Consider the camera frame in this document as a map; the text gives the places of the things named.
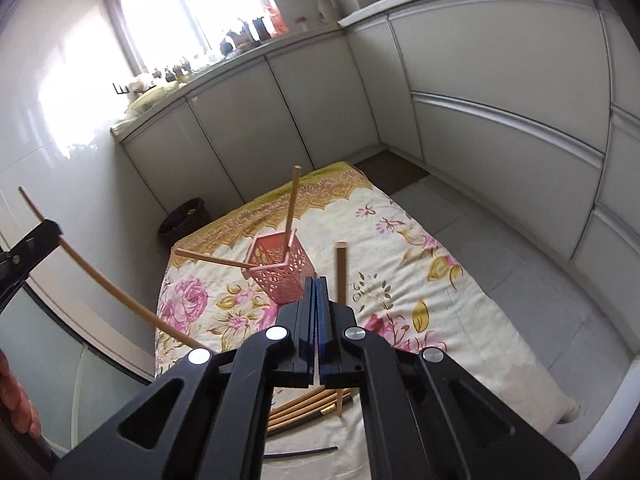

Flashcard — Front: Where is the bundle of chopsticks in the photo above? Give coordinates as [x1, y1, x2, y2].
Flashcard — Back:
[269, 397, 353, 433]

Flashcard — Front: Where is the dark floor mat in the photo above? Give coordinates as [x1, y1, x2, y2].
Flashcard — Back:
[352, 152, 431, 191]

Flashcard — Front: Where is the red plastic bag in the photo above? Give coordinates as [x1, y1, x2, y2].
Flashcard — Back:
[263, 4, 288, 37]

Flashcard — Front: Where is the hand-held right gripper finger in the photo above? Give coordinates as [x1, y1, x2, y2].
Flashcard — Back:
[52, 276, 318, 480]
[320, 277, 581, 480]

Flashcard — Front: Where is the black trash basket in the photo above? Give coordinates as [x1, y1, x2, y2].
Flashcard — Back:
[158, 197, 213, 247]

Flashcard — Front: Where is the wooden chopstick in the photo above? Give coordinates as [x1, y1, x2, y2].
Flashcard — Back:
[18, 186, 203, 350]
[174, 248, 258, 269]
[269, 389, 331, 418]
[269, 392, 346, 426]
[335, 242, 347, 417]
[283, 165, 301, 263]

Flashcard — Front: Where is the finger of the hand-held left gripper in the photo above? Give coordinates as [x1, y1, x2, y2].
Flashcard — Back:
[0, 219, 64, 311]

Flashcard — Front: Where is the pink perforated utensil holder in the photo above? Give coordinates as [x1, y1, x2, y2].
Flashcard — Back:
[243, 230, 317, 305]

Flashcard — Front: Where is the black chopstick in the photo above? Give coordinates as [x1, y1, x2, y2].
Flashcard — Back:
[264, 445, 339, 461]

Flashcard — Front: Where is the floral printed blanket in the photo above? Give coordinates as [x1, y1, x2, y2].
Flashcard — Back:
[154, 161, 583, 480]

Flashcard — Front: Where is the kitchen window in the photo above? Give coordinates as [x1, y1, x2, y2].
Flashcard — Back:
[102, 0, 281, 76]

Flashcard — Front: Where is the row of small countertop items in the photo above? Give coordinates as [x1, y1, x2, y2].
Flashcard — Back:
[112, 15, 273, 111]

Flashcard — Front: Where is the row of white cabinet doors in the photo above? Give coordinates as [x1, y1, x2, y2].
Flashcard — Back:
[120, 0, 640, 321]

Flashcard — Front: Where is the person's left hand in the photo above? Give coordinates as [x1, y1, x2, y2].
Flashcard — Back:
[0, 347, 42, 438]

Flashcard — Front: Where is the white kitchen countertop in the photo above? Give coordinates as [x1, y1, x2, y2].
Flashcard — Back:
[110, 0, 603, 141]

